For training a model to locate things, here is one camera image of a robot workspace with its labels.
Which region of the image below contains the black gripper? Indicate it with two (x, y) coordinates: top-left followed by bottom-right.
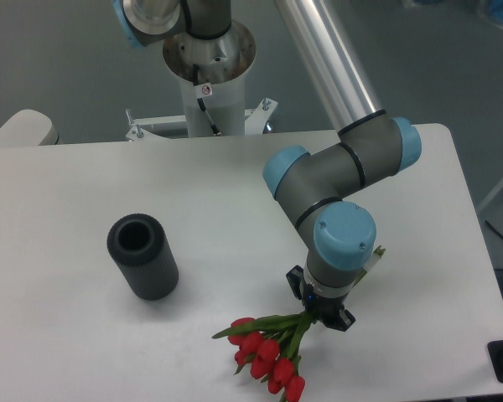
(286, 265), (355, 332)

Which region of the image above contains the red tulip bouquet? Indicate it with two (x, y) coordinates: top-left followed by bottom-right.
(211, 245), (388, 402)

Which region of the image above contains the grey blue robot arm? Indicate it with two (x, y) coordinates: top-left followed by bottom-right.
(113, 1), (422, 331)

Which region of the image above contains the dark grey ribbed vase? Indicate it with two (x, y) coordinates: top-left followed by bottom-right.
(106, 214), (179, 301)

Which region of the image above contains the white rounded chair part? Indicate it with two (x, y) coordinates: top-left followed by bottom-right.
(0, 109), (60, 149)

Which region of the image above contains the black floor cable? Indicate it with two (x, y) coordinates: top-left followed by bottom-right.
(485, 220), (503, 249)

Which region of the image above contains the white pedestal base frame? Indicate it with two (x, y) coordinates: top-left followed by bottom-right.
(125, 97), (278, 142)

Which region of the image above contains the black pedestal cable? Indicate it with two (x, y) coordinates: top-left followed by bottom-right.
(191, 62), (223, 137)

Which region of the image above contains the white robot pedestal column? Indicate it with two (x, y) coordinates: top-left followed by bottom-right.
(163, 20), (256, 137)

